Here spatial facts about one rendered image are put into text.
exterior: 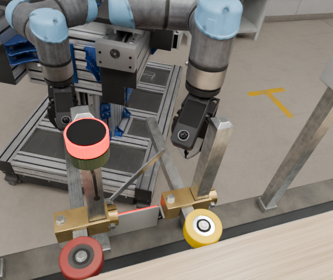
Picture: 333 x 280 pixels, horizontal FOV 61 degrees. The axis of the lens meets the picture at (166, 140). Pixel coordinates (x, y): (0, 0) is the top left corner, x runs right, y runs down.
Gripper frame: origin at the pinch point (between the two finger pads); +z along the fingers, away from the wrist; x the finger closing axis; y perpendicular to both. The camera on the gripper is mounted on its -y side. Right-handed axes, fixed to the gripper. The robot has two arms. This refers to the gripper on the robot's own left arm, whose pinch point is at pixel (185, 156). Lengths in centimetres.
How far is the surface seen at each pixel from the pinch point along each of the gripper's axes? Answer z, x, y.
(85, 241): 3.3, 10.6, -26.8
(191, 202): 7.8, -4.9, -6.4
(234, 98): 92, 1, 170
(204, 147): -8.7, -4.2, -3.8
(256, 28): 77, 7, 297
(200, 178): -0.2, -5.2, -5.0
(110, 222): 8.2, 9.9, -19.0
